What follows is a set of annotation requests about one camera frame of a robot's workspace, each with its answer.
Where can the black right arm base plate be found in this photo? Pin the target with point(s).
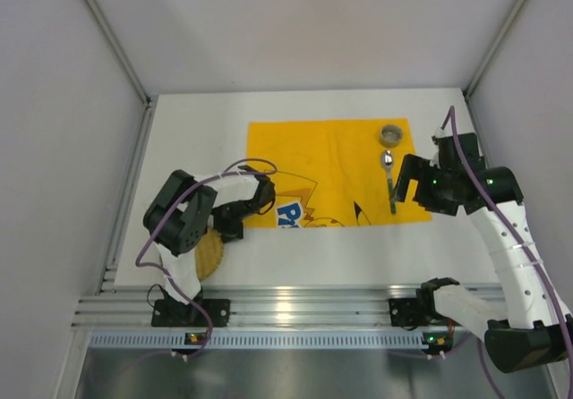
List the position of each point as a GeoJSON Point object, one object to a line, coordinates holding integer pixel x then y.
{"type": "Point", "coordinates": [409, 314]}

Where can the yellow cartoon placemat cloth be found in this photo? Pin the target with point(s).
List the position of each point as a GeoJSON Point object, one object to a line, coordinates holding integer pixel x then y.
{"type": "Point", "coordinates": [330, 173]}

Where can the aluminium mounting rail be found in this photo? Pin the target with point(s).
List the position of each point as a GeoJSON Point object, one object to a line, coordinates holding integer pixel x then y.
{"type": "Point", "coordinates": [285, 292]}

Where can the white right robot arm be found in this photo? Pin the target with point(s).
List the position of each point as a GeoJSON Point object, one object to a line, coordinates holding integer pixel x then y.
{"type": "Point", "coordinates": [536, 324]}

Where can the spoon with green handle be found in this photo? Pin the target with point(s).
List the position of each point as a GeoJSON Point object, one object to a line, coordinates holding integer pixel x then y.
{"type": "Point", "coordinates": [387, 161]}

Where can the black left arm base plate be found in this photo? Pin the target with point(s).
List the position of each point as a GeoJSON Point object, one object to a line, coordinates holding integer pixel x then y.
{"type": "Point", "coordinates": [168, 312]}

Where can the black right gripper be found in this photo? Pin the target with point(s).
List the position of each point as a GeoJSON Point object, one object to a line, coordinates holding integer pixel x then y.
{"type": "Point", "coordinates": [421, 177]}

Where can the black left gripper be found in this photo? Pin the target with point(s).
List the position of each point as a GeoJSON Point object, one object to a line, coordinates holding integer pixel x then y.
{"type": "Point", "coordinates": [232, 225]}

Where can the perforated grey cable duct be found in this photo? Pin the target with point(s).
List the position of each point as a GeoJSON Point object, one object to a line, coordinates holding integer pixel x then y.
{"type": "Point", "coordinates": [263, 340]}

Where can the round woven bamboo plate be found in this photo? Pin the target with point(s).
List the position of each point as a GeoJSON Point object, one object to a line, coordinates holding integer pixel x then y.
{"type": "Point", "coordinates": [208, 254]}

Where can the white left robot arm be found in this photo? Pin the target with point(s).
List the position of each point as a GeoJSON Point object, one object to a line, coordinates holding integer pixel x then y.
{"type": "Point", "coordinates": [185, 209]}

